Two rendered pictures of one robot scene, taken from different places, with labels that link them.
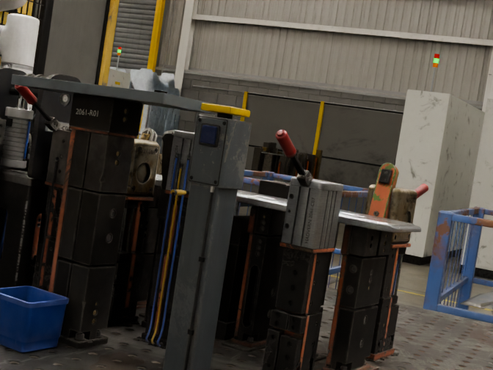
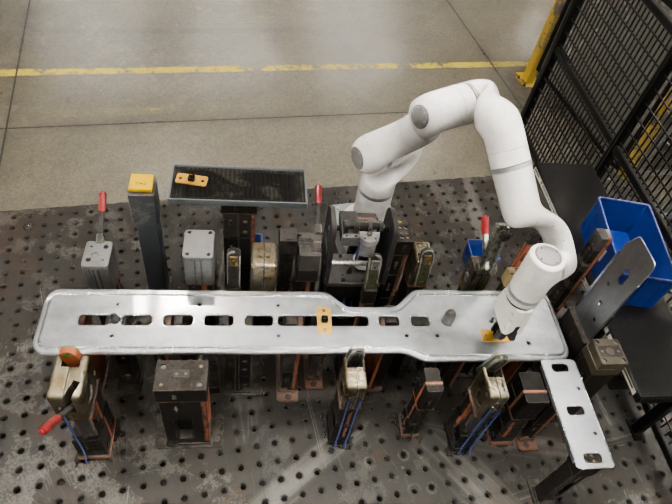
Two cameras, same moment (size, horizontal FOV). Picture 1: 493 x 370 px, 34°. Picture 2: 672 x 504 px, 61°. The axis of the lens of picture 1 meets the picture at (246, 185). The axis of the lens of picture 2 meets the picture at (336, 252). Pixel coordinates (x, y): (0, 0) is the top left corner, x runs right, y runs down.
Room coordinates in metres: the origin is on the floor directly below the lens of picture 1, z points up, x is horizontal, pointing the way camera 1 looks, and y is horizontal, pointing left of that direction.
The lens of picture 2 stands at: (2.48, -0.32, 2.27)
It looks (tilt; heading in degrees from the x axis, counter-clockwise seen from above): 49 degrees down; 134
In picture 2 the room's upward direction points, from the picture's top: 11 degrees clockwise
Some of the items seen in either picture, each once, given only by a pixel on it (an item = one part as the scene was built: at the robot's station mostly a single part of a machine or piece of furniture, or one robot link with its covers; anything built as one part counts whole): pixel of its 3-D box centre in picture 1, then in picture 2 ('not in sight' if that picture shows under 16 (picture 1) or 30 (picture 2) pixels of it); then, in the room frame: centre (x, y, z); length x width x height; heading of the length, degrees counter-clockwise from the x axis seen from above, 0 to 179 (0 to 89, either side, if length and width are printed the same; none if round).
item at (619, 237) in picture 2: not in sight; (625, 251); (2.22, 1.15, 1.10); 0.30 x 0.17 x 0.13; 138
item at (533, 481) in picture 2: not in sight; (564, 478); (2.54, 0.61, 0.84); 0.11 x 0.06 x 0.29; 148
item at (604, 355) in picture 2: not in sight; (579, 382); (2.40, 0.84, 0.88); 0.08 x 0.08 x 0.36; 58
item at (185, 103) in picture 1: (108, 93); (239, 185); (1.48, 0.27, 1.16); 0.37 x 0.14 x 0.02; 58
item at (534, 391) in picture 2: not in sight; (513, 409); (2.34, 0.64, 0.84); 0.11 x 0.10 x 0.28; 148
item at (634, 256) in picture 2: not in sight; (610, 289); (2.29, 0.90, 1.17); 0.12 x 0.01 x 0.34; 148
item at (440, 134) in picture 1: (440, 162); not in sight; (10.55, -2.44, 1.22); 2.40 x 0.54 x 2.45; 153
